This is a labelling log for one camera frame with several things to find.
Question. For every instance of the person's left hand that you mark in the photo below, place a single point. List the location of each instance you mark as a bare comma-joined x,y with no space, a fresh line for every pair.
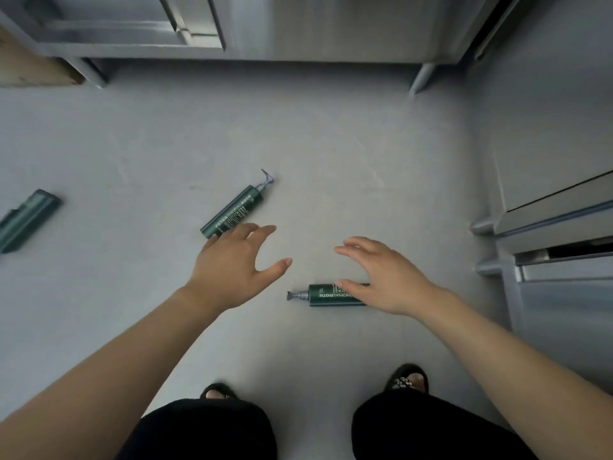
225,268

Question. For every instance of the person's right hand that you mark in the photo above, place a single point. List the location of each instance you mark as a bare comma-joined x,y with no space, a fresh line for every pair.
395,285

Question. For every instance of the person's right middle finger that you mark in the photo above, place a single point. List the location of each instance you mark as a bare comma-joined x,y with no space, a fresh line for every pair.
361,241

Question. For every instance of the person's right thumb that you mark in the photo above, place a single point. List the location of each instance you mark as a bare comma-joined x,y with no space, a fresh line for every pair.
350,285

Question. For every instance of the person's left thumb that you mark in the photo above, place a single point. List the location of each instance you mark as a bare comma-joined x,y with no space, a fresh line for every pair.
275,268

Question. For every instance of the person's left forearm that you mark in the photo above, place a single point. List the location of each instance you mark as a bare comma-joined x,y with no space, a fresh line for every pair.
105,378

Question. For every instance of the person's right forearm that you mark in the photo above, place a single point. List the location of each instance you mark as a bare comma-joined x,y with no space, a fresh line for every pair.
517,378

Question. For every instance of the green pump bottle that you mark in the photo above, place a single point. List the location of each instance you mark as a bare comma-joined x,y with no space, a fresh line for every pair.
237,210
323,295

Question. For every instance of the person's right black sandal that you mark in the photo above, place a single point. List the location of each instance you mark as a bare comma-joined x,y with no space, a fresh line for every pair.
407,378

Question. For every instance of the person's black sandal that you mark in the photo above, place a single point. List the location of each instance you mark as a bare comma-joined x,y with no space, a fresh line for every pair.
218,391
407,378

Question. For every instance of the person's left black sandal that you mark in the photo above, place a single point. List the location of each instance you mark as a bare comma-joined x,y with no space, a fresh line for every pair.
218,391

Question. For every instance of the person's right leg black trousers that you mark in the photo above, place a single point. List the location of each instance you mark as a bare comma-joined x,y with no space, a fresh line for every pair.
431,428

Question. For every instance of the person's leg black trousers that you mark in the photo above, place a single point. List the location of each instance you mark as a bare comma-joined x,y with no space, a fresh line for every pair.
431,428
201,431

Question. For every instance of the person's left leg black trousers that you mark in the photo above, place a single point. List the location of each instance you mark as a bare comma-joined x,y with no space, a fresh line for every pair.
201,431

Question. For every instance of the stainless steel drawer cabinet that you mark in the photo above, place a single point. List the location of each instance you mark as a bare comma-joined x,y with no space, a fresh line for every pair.
560,234

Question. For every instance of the stainless steel cabinet on legs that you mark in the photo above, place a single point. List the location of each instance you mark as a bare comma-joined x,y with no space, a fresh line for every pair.
311,28

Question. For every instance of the green carton box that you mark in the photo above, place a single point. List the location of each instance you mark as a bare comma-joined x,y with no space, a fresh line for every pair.
26,220

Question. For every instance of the brown cardboard piece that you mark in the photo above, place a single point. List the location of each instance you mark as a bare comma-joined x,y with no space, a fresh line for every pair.
28,66

